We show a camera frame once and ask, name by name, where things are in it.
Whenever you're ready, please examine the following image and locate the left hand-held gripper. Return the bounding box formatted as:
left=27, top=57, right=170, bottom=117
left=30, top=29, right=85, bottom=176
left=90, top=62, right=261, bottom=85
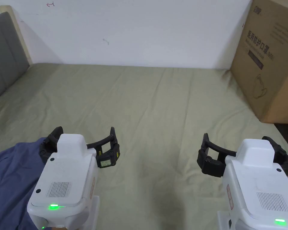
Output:
left=27, top=126, right=121, bottom=230

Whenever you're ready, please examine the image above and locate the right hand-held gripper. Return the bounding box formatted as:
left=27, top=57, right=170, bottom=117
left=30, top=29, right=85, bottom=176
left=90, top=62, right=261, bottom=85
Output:
left=197, top=133, right=288, bottom=230

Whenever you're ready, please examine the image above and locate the large brown cardboard carton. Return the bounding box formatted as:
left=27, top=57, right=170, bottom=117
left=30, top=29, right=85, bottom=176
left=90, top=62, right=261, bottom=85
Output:
left=230, top=0, right=288, bottom=125

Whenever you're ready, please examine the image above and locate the bed with pale green sheet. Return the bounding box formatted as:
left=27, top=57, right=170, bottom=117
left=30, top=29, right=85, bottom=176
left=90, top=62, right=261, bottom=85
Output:
left=0, top=63, right=288, bottom=230

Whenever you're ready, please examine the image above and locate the grey padded headboard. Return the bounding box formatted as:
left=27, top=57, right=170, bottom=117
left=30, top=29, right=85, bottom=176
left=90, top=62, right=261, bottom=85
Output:
left=0, top=6, right=33, bottom=104

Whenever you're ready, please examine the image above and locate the dark blue shirt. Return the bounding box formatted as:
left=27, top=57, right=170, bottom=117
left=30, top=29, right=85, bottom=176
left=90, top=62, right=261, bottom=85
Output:
left=0, top=137, right=49, bottom=230

